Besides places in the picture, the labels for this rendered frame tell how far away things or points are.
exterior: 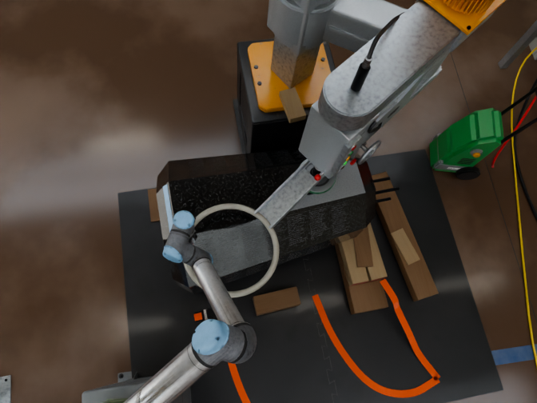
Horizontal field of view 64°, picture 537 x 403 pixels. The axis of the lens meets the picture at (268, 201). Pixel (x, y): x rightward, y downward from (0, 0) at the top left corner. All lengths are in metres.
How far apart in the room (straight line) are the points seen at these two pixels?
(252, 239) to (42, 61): 2.45
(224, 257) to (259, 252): 0.20
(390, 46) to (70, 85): 2.71
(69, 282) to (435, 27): 2.68
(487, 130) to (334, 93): 1.78
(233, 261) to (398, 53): 1.37
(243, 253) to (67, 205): 1.51
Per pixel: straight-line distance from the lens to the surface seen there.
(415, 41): 1.92
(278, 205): 2.28
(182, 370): 1.57
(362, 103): 1.69
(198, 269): 1.92
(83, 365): 3.21
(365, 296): 3.07
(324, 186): 2.43
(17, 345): 3.37
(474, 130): 3.33
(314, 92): 2.76
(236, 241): 2.39
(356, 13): 2.25
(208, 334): 1.48
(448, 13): 2.05
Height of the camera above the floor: 3.05
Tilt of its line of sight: 71 degrees down
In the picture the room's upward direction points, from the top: 12 degrees clockwise
